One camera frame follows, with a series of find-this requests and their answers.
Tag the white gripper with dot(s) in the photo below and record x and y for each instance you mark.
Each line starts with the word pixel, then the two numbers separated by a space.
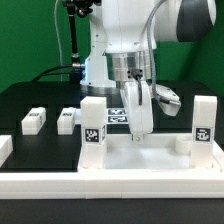
pixel 139 116

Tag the white desk top tray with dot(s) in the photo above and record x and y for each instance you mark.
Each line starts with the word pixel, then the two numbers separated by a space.
pixel 157 153

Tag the fiducial marker sheet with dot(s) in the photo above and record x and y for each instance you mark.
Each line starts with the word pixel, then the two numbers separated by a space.
pixel 116 116

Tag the white left fence piece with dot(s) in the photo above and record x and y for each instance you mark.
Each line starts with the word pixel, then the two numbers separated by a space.
pixel 6 147

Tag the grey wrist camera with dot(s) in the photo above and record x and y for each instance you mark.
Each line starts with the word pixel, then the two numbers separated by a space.
pixel 169 101

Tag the white front fence rail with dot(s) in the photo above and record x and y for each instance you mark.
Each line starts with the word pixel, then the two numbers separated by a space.
pixel 97 185

